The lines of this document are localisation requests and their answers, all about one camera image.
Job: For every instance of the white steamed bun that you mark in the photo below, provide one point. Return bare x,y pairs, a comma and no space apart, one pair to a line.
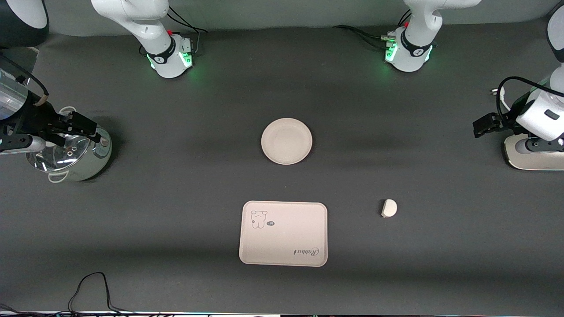
389,208

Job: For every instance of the cream toaster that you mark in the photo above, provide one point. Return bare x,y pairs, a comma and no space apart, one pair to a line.
528,161

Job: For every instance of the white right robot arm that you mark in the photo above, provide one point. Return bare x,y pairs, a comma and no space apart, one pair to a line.
150,26

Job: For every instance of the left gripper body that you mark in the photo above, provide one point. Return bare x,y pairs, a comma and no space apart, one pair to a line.
505,122

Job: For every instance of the beige tray with bear print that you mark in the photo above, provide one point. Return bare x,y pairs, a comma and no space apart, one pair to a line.
284,235

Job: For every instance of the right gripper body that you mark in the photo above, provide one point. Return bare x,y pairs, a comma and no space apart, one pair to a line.
36,119

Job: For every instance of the glass pot lid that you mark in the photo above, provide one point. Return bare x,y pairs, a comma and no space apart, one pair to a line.
66,159

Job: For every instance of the silver cooking pot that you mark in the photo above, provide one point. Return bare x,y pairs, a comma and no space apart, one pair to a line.
90,165

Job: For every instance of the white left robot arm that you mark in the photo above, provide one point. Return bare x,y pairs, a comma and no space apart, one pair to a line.
414,48

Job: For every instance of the round beige plate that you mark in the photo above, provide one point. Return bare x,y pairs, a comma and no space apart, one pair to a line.
286,141

